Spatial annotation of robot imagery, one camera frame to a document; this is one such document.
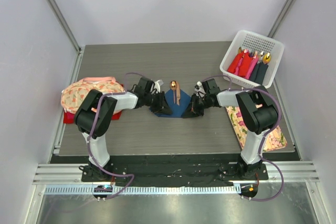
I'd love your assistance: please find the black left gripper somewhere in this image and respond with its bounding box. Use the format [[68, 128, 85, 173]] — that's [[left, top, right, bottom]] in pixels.
[[144, 91, 172, 115]]

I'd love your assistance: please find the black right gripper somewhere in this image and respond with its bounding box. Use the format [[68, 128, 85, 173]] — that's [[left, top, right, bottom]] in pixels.
[[182, 93, 211, 119]]

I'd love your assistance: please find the blue paper napkin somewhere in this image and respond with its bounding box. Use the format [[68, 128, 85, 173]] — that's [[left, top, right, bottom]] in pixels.
[[154, 90, 191, 118]]

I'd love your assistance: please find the rose gold spoon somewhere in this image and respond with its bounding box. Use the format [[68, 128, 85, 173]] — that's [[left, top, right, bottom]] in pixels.
[[170, 80, 177, 104]]

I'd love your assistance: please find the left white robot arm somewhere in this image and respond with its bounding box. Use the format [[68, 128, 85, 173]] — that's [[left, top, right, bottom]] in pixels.
[[74, 77, 173, 182]]

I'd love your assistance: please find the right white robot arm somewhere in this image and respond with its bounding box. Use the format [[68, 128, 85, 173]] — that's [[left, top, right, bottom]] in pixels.
[[182, 79, 281, 179]]

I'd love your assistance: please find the red rolled napkin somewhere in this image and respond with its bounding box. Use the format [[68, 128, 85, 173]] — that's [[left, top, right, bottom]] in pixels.
[[227, 51, 253, 78]]

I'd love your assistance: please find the pink rolled napkin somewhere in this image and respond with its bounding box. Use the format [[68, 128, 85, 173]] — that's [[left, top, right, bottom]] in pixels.
[[234, 56, 258, 80]]

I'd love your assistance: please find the dark blue rolled napkin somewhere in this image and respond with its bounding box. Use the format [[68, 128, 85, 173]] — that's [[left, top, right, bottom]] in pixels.
[[255, 62, 268, 85]]

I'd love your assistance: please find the red napkin stack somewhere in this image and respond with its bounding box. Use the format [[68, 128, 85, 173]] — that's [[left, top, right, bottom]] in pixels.
[[62, 89, 130, 124]]

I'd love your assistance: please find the white plastic basket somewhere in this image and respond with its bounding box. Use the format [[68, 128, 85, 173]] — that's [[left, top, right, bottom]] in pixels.
[[219, 30, 285, 89]]

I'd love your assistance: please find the floral tray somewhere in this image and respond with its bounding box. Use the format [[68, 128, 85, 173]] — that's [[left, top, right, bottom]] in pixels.
[[226, 106, 287, 152]]

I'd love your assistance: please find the floral mesh laundry bag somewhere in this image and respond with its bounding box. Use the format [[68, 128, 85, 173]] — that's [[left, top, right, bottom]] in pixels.
[[61, 77, 125, 114]]

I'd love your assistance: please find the gold spoon in basket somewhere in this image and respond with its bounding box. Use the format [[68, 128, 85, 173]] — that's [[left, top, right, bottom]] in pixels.
[[262, 52, 271, 65]]

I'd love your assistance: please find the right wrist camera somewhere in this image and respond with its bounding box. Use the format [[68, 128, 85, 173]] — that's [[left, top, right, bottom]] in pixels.
[[194, 81, 206, 97]]

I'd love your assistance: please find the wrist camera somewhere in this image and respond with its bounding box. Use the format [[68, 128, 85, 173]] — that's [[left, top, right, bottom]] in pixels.
[[152, 79, 163, 93], [194, 81, 206, 97]]

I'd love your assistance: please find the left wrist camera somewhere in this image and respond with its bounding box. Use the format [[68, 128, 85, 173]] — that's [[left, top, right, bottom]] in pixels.
[[152, 79, 163, 93]]

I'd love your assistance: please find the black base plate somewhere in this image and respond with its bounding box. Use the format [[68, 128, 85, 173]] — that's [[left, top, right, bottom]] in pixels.
[[79, 154, 269, 187]]

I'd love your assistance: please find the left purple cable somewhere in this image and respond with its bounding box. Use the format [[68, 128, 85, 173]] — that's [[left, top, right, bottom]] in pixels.
[[86, 72, 148, 200]]

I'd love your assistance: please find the purple cable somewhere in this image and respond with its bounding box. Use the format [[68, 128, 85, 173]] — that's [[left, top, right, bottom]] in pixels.
[[86, 72, 148, 200], [202, 74, 286, 202]]

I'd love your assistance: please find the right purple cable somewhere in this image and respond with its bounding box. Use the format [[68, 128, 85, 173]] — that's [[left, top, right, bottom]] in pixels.
[[202, 74, 286, 202]]

